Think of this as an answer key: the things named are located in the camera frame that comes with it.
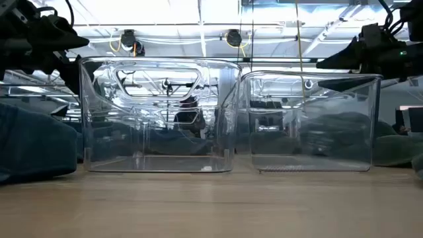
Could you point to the clear plastic storage bin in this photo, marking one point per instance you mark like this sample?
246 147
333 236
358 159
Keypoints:
158 163
314 163

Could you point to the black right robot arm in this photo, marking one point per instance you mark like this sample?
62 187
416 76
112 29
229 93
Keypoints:
413 16

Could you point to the dark computer monitor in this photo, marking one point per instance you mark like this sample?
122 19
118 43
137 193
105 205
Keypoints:
416 119

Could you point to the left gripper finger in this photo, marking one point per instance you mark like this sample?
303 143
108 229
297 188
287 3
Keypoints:
71 72
62 38

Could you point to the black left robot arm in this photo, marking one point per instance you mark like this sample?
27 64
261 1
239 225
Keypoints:
10 8

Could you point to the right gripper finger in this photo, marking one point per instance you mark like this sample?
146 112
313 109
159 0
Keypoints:
343 84
343 57

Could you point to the person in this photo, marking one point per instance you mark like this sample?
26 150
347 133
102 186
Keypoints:
188 119

